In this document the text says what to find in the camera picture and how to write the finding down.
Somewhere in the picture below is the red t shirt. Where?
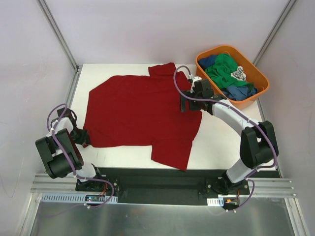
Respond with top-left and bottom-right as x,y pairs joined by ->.
83,62 -> 202,171

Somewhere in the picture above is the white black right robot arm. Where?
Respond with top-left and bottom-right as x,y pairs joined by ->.
180,76 -> 279,194

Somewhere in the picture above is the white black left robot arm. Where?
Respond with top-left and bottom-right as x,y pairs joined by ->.
35,104 -> 104,191

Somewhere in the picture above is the green t shirt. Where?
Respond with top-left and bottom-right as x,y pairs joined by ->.
204,53 -> 254,90

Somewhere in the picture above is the dark blue t shirt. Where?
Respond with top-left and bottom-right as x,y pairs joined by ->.
198,55 -> 217,70

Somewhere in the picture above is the orange plastic bin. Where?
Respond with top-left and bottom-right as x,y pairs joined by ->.
195,45 -> 270,110

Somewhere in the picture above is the left grey cable duct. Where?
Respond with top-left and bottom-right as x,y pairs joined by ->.
41,193 -> 118,205

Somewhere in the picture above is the grey cable duct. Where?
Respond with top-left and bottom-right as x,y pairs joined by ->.
41,193 -> 118,205
207,197 -> 224,207

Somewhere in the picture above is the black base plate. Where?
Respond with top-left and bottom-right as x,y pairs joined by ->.
75,167 -> 255,205

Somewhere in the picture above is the right grey cable duct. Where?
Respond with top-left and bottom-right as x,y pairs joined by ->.
207,197 -> 224,207

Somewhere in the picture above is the aluminium frame rail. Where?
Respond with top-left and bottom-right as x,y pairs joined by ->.
31,174 -> 297,198

